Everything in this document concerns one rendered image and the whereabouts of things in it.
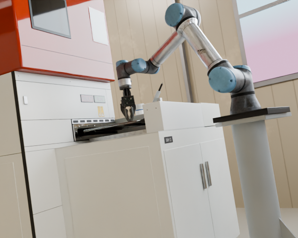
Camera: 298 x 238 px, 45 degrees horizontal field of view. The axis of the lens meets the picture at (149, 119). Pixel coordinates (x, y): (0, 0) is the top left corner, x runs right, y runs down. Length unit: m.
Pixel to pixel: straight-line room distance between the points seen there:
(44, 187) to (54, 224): 0.20
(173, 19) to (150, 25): 2.51
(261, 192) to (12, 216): 1.20
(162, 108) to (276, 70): 1.94
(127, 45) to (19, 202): 3.03
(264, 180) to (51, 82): 1.21
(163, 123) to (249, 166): 0.44
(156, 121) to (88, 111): 0.67
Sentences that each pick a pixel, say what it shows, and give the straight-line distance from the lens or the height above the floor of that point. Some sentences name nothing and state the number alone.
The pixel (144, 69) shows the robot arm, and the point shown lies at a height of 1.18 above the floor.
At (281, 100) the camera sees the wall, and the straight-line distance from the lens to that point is 3.47.
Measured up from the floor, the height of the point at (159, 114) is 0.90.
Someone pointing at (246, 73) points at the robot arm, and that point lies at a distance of 1.79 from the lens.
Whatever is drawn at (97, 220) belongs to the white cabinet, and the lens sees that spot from 1.87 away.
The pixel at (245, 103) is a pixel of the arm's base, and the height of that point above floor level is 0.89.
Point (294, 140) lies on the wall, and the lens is 3.45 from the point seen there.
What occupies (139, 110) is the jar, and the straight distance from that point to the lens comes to 2.59.
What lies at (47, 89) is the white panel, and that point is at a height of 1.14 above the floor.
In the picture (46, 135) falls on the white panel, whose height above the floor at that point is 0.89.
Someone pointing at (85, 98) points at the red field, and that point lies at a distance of 2.24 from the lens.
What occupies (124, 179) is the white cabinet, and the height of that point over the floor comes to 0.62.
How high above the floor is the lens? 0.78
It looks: 4 degrees up
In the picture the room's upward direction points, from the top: 9 degrees counter-clockwise
